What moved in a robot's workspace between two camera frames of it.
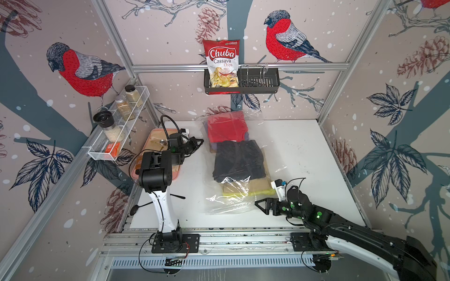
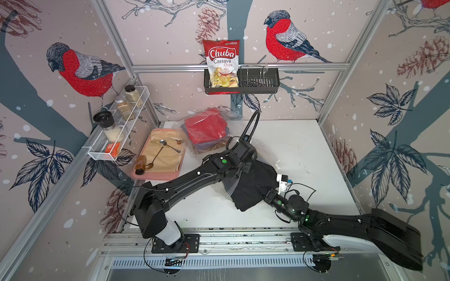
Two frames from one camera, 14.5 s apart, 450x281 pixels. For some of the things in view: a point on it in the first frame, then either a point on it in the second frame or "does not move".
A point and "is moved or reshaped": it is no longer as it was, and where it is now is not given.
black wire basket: (251, 81) does not move
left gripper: (194, 146) to (247, 168)
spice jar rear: (133, 95) does not move
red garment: (231, 126) to (208, 126)
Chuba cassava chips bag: (222, 57) does not move
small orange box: (113, 148) does not move
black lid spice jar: (105, 120) does not move
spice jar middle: (124, 108) does not move
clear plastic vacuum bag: (237, 167) is moved or reshaped
